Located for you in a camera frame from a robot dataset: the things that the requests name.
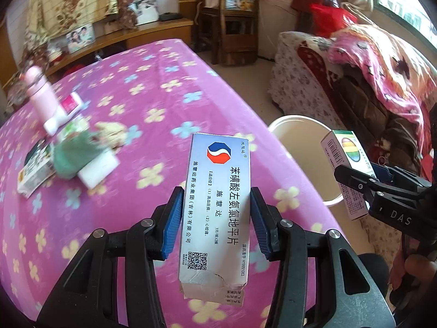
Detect window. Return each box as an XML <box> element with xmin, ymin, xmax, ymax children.
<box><xmin>376</xmin><ymin>0</ymin><xmax>437</xmax><ymax>35</ymax></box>

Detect white box with rainbow oval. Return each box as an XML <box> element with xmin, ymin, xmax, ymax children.
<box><xmin>321</xmin><ymin>130</ymin><xmax>376</xmax><ymax>220</ymax></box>

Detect yellow floral cloth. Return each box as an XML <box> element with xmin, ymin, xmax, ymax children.
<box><xmin>25</xmin><ymin>0</ymin><xmax>120</xmax><ymax>42</ymax></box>

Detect red plastic bag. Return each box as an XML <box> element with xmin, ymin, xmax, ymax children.
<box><xmin>310</xmin><ymin>3</ymin><xmax>358</xmax><ymax>39</ymax></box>

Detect low wooden cabinet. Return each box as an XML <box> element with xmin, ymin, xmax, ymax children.
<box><xmin>44</xmin><ymin>19</ymin><xmax>194</xmax><ymax>76</ymax></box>

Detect white plastic bucket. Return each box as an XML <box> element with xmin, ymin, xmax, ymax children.
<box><xmin>268</xmin><ymin>115</ymin><xmax>344</xmax><ymax>206</ymax></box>

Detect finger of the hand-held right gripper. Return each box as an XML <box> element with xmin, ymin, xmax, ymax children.
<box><xmin>371</xmin><ymin>162</ymin><xmax>431</xmax><ymax>189</ymax></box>
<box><xmin>334</xmin><ymin>165</ymin><xmax>378</xmax><ymax>198</ymax></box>

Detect brown patterned cloth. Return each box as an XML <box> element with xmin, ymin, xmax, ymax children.
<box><xmin>118</xmin><ymin>0</ymin><xmax>141</xmax><ymax>30</ymax></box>

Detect green packet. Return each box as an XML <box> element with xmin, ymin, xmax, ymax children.
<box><xmin>54</xmin><ymin>133</ymin><xmax>100</xmax><ymax>179</ymax></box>

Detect pink bottle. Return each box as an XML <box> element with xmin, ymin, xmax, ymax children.
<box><xmin>21</xmin><ymin>66</ymin><xmax>59</xmax><ymax>125</ymax></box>

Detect person's right hand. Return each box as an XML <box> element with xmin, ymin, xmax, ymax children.
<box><xmin>403</xmin><ymin>254</ymin><xmax>437</xmax><ymax>282</ymax></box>

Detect dark jacket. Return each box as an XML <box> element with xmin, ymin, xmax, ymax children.
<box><xmin>336</xmin><ymin>72</ymin><xmax>424</xmax><ymax>175</ymax></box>

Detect white milk carton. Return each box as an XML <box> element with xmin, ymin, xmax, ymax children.
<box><xmin>17</xmin><ymin>139</ymin><xmax>56</xmax><ymax>199</ymax></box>

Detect sofa with floral cover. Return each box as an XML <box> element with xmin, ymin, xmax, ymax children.
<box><xmin>268</xmin><ymin>31</ymin><xmax>437</xmax><ymax>294</ymax></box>

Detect white box with red-blue logo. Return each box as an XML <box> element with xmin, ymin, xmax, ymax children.
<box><xmin>178</xmin><ymin>133</ymin><xmax>251</xmax><ymax>307</ymax></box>

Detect plain white box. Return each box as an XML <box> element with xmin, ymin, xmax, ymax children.
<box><xmin>77</xmin><ymin>153</ymin><xmax>121</xmax><ymax>189</ymax></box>

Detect unframed photo print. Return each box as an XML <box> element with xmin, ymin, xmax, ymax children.
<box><xmin>129</xmin><ymin>0</ymin><xmax>161</xmax><ymax>26</ymax></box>

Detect white tube with pink label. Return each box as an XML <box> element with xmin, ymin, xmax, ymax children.
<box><xmin>44</xmin><ymin>93</ymin><xmax>84</xmax><ymax>136</ymax></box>

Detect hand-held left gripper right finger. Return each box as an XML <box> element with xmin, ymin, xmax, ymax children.
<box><xmin>250</xmin><ymin>186</ymin><xmax>397</xmax><ymax>328</ymax></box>

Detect dark wooden rack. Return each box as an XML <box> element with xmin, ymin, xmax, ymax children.
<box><xmin>194</xmin><ymin>0</ymin><xmax>262</xmax><ymax>66</ymax></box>

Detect pink floral blanket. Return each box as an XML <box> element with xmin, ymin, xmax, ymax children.
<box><xmin>0</xmin><ymin>38</ymin><xmax>349</xmax><ymax>322</ymax></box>

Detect framed photo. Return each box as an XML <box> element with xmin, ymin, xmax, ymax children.
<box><xmin>66</xmin><ymin>24</ymin><xmax>95</xmax><ymax>54</ymax></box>

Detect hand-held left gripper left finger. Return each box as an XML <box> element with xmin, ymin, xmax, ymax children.
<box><xmin>36</xmin><ymin>186</ymin><xmax>185</xmax><ymax>328</ymax></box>

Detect pink cartoon blanket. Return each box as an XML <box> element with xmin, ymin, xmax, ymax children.
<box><xmin>329</xmin><ymin>24</ymin><xmax>435</xmax><ymax>155</ymax></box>

